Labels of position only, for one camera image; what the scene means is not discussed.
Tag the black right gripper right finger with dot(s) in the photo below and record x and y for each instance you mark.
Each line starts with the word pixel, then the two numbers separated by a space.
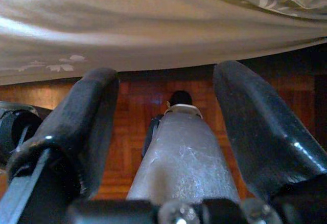
pixel 260 132

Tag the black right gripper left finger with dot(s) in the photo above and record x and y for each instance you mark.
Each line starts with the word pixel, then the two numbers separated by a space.
pixel 76 132

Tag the grey floral bedsheet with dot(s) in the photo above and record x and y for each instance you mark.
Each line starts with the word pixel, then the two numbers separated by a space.
pixel 153 24

